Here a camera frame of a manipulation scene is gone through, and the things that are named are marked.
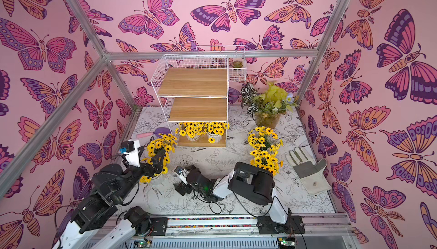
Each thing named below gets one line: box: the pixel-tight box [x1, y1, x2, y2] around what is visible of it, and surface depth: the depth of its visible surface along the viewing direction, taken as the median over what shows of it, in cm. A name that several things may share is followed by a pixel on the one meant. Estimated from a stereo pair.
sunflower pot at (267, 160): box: [249, 148, 284, 177], surface depth 80 cm
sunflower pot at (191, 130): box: [175, 121, 207, 141], surface depth 92 cm
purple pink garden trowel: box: [135, 126, 173, 139], surface depth 108 cm
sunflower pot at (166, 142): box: [141, 133, 179, 165], surface depth 91 cm
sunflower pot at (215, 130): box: [204, 121, 231, 144], surface depth 92 cm
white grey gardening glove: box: [285, 147, 333, 197], surface depth 90 cm
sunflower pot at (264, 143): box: [246, 125, 284, 160], surface depth 89 cm
